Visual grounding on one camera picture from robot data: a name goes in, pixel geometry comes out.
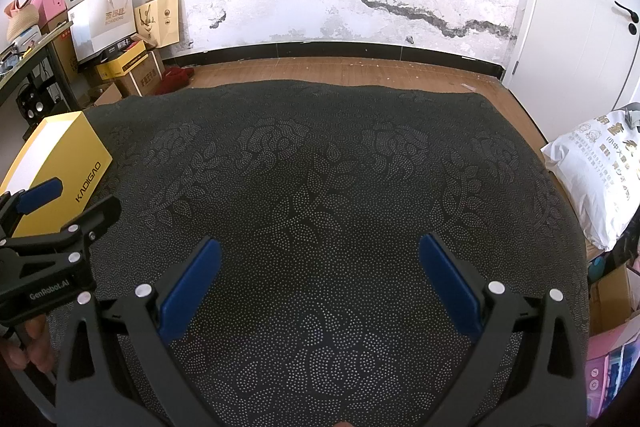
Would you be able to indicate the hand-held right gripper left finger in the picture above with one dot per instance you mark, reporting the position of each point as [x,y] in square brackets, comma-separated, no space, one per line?
[192,287]

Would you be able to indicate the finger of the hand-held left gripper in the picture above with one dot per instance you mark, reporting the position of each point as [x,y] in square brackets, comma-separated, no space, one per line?
[97,217]
[37,199]

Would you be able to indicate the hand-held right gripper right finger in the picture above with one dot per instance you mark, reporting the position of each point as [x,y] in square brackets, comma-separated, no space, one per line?
[447,282]

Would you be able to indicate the yellow box with white inside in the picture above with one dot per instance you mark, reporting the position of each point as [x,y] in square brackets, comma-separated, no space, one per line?
[75,167]

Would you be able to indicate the person's left hand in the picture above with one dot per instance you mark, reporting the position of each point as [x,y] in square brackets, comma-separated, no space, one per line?
[37,347]

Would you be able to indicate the black speakers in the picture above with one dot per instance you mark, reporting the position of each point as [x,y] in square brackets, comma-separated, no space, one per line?
[32,104]

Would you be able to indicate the small open cardboard box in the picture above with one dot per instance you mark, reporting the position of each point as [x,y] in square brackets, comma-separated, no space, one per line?
[102,96]

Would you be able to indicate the teal round object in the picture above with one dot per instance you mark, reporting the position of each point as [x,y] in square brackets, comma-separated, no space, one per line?
[596,269]

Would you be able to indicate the brown carton with red print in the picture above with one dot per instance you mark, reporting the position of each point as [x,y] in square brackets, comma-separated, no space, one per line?
[65,52]

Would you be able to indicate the brown cardboard box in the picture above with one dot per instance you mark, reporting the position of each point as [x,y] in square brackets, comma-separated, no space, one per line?
[145,74]

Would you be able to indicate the yellow and black flat box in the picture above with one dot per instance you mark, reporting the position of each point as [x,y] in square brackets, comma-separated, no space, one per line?
[122,67]

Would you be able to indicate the dark red cloth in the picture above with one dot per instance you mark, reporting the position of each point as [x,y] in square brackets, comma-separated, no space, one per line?
[172,81]

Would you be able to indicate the dark dotted floral blanket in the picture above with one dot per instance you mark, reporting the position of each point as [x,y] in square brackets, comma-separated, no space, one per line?
[320,187]

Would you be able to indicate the white device on desk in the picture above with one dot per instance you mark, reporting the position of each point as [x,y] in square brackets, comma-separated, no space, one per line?
[25,39]

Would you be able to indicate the plain cardboard box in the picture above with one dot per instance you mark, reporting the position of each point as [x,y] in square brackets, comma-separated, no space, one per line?
[610,297]

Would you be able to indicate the beige straw hat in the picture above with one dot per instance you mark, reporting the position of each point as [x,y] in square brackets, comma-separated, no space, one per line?
[22,22]

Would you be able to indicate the white printed sack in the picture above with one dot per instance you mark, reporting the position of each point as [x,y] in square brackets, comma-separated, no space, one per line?
[595,177]

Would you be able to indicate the pink printed carton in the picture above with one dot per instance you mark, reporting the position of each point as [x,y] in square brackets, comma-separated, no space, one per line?
[612,367]

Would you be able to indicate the white paper shopping bag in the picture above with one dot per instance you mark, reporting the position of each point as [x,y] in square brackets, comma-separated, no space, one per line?
[102,24]

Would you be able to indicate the pink box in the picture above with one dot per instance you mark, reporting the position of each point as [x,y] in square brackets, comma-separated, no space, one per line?
[50,4]

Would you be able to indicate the tan paper shopping bag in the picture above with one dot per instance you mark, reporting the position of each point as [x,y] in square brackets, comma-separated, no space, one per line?
[160,19]

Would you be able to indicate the white door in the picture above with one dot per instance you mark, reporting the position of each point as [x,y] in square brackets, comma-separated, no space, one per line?
[575,7]

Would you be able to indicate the black frame desk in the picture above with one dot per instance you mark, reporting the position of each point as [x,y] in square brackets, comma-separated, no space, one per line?
[30,54]

